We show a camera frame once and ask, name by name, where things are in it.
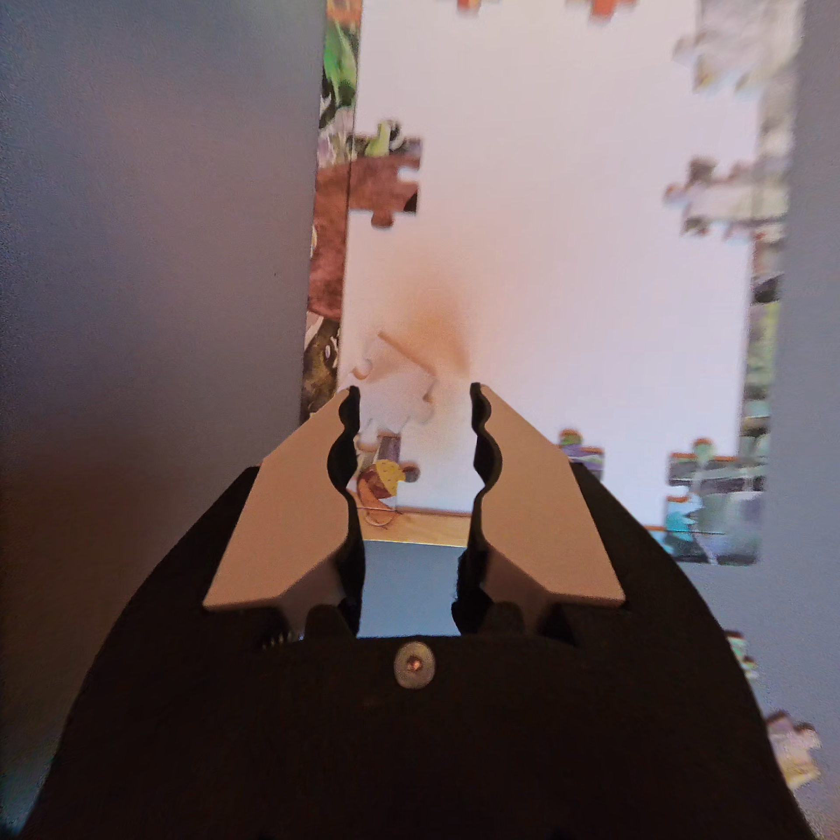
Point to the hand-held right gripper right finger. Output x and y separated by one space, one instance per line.
544 525

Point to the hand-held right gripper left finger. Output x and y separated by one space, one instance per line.
282 525

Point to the puzzle frame tray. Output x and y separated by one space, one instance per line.
558 295

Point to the grey desk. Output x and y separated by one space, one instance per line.
164 262

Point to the purple puzzle piece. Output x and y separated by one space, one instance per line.
584 456

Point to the yellow brown puzzle piece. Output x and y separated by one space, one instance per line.
387 476

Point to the teal grey puzzle piece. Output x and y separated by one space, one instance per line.
715 472

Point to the pastel puzzle piece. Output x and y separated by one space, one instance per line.
745 656
791 748

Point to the green white puzzle piece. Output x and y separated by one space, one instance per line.
387 139

